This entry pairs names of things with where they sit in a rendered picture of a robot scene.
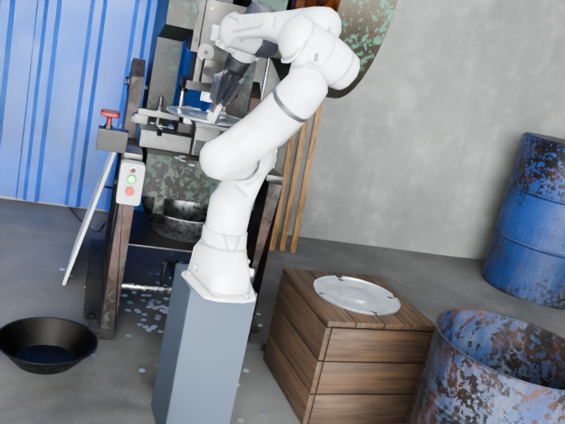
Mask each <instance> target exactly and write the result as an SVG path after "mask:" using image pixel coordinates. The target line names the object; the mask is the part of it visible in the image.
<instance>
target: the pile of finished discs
mask: <svg viewBox="0 0 565 424"><path fill-rule="evenodd" d="M340 279H343V280H344V281H340V280H338V278H336V276H324V277H321V278H317V279H316V280H315V281H314V290H315V292H316V293H317V294H318V295H319V296H320V297H322V298H323V299H325V300H327V301H329V302H330V303H331V304H333V305H337V306H339V307H341V308H343V309H346V310H351V311H354V312H358V313H362V314H367V315H375V314H373V313H372V312H371V311H374V312H377V315H392V314H394V313H396V312H398V311H399V309H400V306H401V304H400V301H399V299H398V298H396V299H395V298H394V297H393V294H392V293H390V292H389V291H387V290H386V289H384V288H382V287H379V286H377V285H376V284H372V283H369V282H367V281H363V280H360V279H357V278H349V277H343V276H342V278H340ZM319 292H322V293H324V294H320V293H319ZM387 296H389V297H392V299H390V298H388V297H387Z"/></svg>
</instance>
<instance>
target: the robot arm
mask: <svg viewBox="0 0 565 424"><path fill-rule="evenodd" d="M340 33H341V19H340V17H339V15H338V13H337V12H336V11H334V10H333V9H332V8H327V7H310V8H299V9H294V10H288V11H282V12H275V10H274V9H273V8H272V7H271V6H269V5H266V4H265V3H261V2H258V1H253V2H251V4H250V6H249V7H248V8H247V10H246V12H245V14H244V15H242V14H240V13H237V12H233V13H230V14H228V15H227V16H225V17H224V18H223V20H222V21H221V23H220V26H219V36H218V38H217V40H216V42H215V44H216V45H217V46H218V47H220V48H221V49H223V50H226V51H227V52H229V54H228V55H227V57H226V60H225V62H224V68H223V69H222V70H221V72H220V73H218V74H216V73H214V74H213V83H212V87H211V90H210V94H209V99H210V100H211V101H212V104H211V106H210V109H209V114H208V116H207V120H208V121H210V123H211V124H212V123H213V124H214V122H215V120H216V119H217V116H218V114H219V113H220V112H221V110H222V108H223V107H226V104H230V103H231V102H232V100H233V99H234V98H235V96H236V94H237V93H238V92H239V91H240V90H241V88H242V87H243V86H244V85H245V84H246V83H247V80H246V79H245V78H243V76H244V74H246V72H247V70H248V68H249V66H250V63H252V62H254V61H258V59H259V58H257V56H259V57H262V58H265V59H269V58H272V57H273V56H274V55H276V54H277V51H278V50H279V52H280V54H281V56H282V59H281V62H282V63H289V62H291V66H290V70H289V74H288V75H287V76H286V77H285V78H284V79H283V80H282V81H281V82H280V83H279V84H278V85H277V86H276V87H275V88H274V89H273V90H272V92H271V93H270V94H269V95H268V96H267V97H266V98H265V99H264V100H263V101H262V102H261V103H260V104H259V105H258V106H257V107H256V108H255V109H254V110H253V111H252V112H251V113H249V114H248V115H247V116H246V117H245V118H243V119H241V120H240V121H239V122H237V123H236V124H235V125H233V126H232V127H230V128H229V129H228V130H226V131H225V132H224V133H223V134H222V135H219V136H217V137H215V138H213V139H212V140H210V141H208V142H206V143H205V144H204V146H203V148H202V149H201V151H200V156H199V161H200V165H201V168H202V170H203V171H204V173H205V174H206V175H207V176H209V177H211V178H215V179H218V180H221V182H220V184H219V186H218V187H217V188H216V190H215V191H214V192H213V193H212V195H211V196H210V200H209V208H208V213H207V217H206V221H205V224H204V225H203V230H202V236H201V239H200V240H199V242H198V243H197V244H196V245H195V246H194V248H193V254H192V257H191V260H190V263H189V267H188V270H187V271H184V272H182V276H183V277H184V278H185V279H186V280H187V281H188V282H189V283H190V284H191V285H192V286H193V288H194V289H195V290H196V291H197V292H198V293H199V294H200V295H201V296H202V297H203V298H204V299H209V300H212V301H216V302H227V303H247V302H253V301H255V300H256V297H255V295H254V292H253V289H252V286H251V281H250V277H253V275H254V269H252V268H249V263H250V261H251V260H249V259H248V257H247V253H246V252H247V250H246V241H247V234H248V233H247V232H246V230H247V226H248V222H249V219H250V215H251V208H252V205H253V202H254V200H255V198H256V196H257V193H258V191H259V189H260V187H261V185H262V183H263V181H264V179H265V177H266V175H267V174H268V173H269V172H270V171H271V170H272V168H273V166H274V164H275V162H276V160H277V150H276V148H278V147H279V146H281V145H283V144H284V143H285V142H286V141H287V140H288V139H289V138H290V137H291V136H292V135H293V134H294V133H295V132H296V131H297V130H298V129H299V128H300V127H301V126H302V125H303V124H304V123H306V122H307V121H308V119H309V118H310V117H311V116H312V115H313V113H314V112H315V111H316V109H317V108H318V107H319V105H320V104H321V102H322V101H323V99H324V98H325V96H326V94H327V93H328V87H332V88H334V89H336V90H340V89H342V88H345V87H348V86H349V85H350V84H351V83H352V82H353V81H354V79H355V78H356V76H357V73H358V71H359V68H360V59H359V58H358V57H357V56H356V54H355V53H354V52H353V51H352V50H351V48H350V47H348V46H347V45H346V44H345V43H344V42H343V41H341V40H340V39H339V35H340Z"/></svg>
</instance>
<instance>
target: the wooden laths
mask: <svg viewBox="0 0 565 424"><path fill-rule="evenodd" d="M323 102H324V99H323V101H322V102H321V104H320V105H319V107H318V108H317V109H316V111H315V112H314V121H313V126H312V130H311V136H310V140H309V149H308V153H307V158H306V162H305V168H304V176H303V181H302V186H301V190H300V195H299V200H298V208H297V213H296V218H295V222H294V228H293V236H292V240H291V246H290V250H289V252H291V253H296V248H297V244H298V235H299V231H300V226H301V221H302V216H303V212H304V203H305V199H306V193H307V189H308V184H309V176H310V171H311V167H312V161H313V157H314V148H315V144H316V139H317V134H318V129H319V122H320V116H321V112H322V107H323ZM308 121H309V120H308ZM308 121H307V122H306V123H304V124H303V125H302V126H301V127H300V131H299V137H298V145H297V150H296V155H295V159H294V164H293V173H292V178H291V183H290V188H289V192H288V201H287V206H286V210H285V215H284V220H283V225H282V234H281V238H280V243H279V248H278V250H279V251H285V246H286V241H287V237H288V228H289V223H290V219H291V214H292V209H293V201H294V195H295V191H296V186H297V181H298V173H299V168H300V163H301V158H302V154H303V148H304V140H305V136H306V130H307V126H308ZM295 135H296V132H295V133H294V134H293V135H292V136H291V137H290V138H289V139H288V144H287V150H286V154H285V159H284V163H283V169H282V176H283V181H282V183H281V184H282V193H281V197H280V201H279V205H278V209H277V217H276V220H275V225H274V229H273V233H272V239H271V244H270V248H269V250H271V251H275V246H276V242H277V233H278V228H279V224H280V219H281V214H282V209H283V200H284V195H285V191H286V186H287V181H288V173H289V168H290V162H291V158H292V153H293V144H294V140H295Z"/></svg>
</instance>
